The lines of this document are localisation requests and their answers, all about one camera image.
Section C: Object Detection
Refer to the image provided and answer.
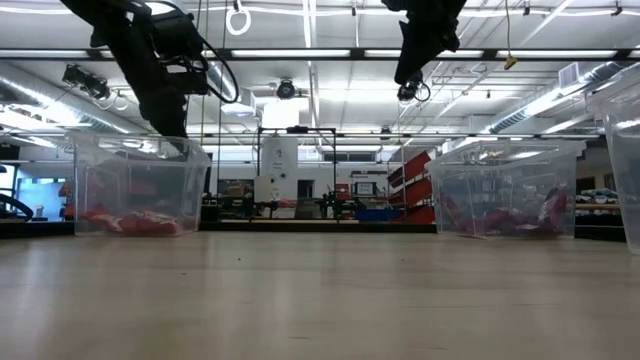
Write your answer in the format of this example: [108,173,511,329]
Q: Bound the small clear plastic bin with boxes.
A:
[69,132,213,238]
[425,138,587,239]

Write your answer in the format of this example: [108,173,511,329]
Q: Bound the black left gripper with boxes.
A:
[119,29,210,154]

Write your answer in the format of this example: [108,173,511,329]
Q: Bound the red shelf rack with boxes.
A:
[387,150,435,226]

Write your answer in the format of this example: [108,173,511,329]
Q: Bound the white cylindrical machine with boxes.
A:
[259,135,300,204]

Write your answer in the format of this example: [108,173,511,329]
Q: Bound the white hanging ring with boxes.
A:
[225,0,253,37]

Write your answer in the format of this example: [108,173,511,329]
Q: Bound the blue storage bin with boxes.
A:
[355,208,405,224]

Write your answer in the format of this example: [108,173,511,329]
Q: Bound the thin black hanging cable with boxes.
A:
[217,0,229,199]
[198,0,209,147]

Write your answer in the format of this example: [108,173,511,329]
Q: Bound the silver ventilation duct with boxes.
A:
[207,59,244,104]

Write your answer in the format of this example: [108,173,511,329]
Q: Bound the black ceiling camera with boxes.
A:
[275,78,297,101]
[397,74,432,104]
[61,63,112,101]

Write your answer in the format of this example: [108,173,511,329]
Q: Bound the yellow tag on cord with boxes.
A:
[503,0,519,71]

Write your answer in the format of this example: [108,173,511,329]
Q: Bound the red Skittles candy pack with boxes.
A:
[117,209,184,237]
[82,202,121,232]

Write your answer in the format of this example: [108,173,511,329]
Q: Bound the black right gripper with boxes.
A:
[393,0,467,86]

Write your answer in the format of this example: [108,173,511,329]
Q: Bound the purple Skittles candy pack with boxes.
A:
[438,192,467,232]
[480,207,540,235]
[537,187,570,234]

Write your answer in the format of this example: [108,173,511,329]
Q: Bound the black frame bar with lights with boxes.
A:
[0,47,640,62]

